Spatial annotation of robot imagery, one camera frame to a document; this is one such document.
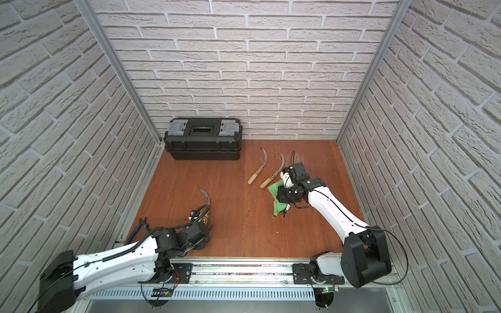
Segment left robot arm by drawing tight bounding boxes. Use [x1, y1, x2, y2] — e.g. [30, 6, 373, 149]
[36, 220, 211, 312]

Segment black plastic toolbox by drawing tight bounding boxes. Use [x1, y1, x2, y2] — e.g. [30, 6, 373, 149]
[164, 117, 243, 160]

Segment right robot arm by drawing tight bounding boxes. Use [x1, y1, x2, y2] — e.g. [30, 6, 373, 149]
[276, 163, 391, 288]

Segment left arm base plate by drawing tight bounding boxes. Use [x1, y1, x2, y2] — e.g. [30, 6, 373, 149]
[141, 263, 194, 284]

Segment blue handled pliers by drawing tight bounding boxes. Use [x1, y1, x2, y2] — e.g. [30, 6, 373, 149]
[125, 217, 151, 245]

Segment green rag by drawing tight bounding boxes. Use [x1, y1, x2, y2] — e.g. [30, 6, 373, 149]
[267, 179, 292, 216]

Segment wooden handle sickle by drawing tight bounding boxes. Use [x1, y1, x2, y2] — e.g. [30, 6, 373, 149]
[247, 147, 267, 185]
[260, 153, 285, 189]
[196, 188, 212, 224]

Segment aluminium front rail frame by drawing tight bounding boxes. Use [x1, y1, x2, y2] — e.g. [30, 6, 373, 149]
[68, 258, 412, 312]

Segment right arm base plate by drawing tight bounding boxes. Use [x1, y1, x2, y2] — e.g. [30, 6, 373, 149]
[292, 263, 345, 286]

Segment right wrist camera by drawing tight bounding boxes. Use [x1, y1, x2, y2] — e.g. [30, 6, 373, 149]
[281, 168, 294, 188]

